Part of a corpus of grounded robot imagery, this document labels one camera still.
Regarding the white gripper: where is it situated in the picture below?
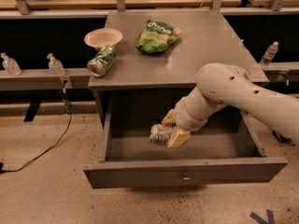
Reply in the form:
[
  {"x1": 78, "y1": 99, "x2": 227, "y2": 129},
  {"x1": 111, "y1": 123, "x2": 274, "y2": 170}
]
[{"x1": 162, "y1": 100, "x2": 207, "y2": 148}]

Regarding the silver 7up can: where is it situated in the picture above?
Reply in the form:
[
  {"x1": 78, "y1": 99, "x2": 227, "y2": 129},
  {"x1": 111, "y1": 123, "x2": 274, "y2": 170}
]
[{"x1": 149, "y1": 124, "x2": 174, "y2": 146}]

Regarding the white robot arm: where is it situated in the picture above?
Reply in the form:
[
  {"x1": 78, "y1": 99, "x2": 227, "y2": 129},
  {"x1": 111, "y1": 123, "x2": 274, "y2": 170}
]
[{"x1": 163, "y1": 63, "x2": 299, "y2": 147}]

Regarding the metal drawer knob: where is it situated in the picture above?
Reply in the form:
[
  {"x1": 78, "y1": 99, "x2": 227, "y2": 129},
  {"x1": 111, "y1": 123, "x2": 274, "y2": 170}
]
[{"x1": 182, "y1": 172, "x2": 191, "y2": 182}]

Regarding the grey open top drawer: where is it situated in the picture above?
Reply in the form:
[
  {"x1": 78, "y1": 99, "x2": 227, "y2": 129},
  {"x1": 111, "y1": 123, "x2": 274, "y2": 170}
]
[{"x1": 83, "y1": 94, "x2": 287, "y2": 189}]

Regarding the crushed green soda can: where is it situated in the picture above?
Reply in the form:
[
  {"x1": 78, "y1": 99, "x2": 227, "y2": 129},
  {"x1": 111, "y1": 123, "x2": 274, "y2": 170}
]
[{"x1": 87, "y1": 46, "x2": 117, "y2": 77}]

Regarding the green chip bag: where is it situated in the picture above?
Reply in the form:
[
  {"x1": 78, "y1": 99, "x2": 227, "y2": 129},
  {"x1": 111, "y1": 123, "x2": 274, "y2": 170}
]
[{"x1": 135, "y1": 20, "x2": 182, "y2": 55}]

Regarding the grey cabinet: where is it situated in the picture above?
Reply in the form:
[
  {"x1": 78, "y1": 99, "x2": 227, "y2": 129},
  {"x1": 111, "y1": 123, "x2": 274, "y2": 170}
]
[{"x1": 89, "y1": 9, "x2": 268, "y2": 128}]

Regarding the clear plastic water bottle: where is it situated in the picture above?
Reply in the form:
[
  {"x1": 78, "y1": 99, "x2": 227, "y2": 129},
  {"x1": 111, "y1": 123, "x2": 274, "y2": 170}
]
[{"x1": 260, "y1": 41, "x2": 278, "y2": 68}]

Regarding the right clear sanitizer bottle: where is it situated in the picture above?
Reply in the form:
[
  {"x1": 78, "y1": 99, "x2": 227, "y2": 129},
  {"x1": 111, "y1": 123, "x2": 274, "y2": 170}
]
[{"x1": 47, "y1": 53, "x2": 65, "y2": 77}]

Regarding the clear sanitizer bottle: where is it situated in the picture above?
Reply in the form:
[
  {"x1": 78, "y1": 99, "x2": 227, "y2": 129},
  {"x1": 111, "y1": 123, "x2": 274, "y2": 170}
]
[
  {"x1": 47, "y1": 53, "x2": 65, "y2": 77},
  {"x1": 1, "y1": 52, "x2": 21, "y2": 76}
]

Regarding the left clear sanitizer bottle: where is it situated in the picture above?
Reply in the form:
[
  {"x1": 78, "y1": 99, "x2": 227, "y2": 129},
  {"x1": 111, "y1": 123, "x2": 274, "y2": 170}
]
[{"x1": 1, "y1": 52, "x2": 21, "y2": 76}]

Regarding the black floor cable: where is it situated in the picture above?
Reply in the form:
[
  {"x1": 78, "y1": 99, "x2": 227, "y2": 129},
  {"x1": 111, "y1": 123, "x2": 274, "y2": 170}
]
[{"x1": 0, "y1": 77, "x2": 73, "y2": 175}]

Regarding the black cable bundle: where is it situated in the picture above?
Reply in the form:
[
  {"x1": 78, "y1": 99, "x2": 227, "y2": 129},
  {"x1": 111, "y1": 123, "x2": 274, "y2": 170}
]
[{"x1": 271, "y1": 130, "x2": 296, "y2": 147}]

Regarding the grey metal shelf rail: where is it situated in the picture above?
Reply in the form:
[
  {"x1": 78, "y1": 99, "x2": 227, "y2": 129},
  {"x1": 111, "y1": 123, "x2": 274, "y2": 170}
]
[{"x1": 0, "y1": 68, "x2": 90, "y2": 91}]

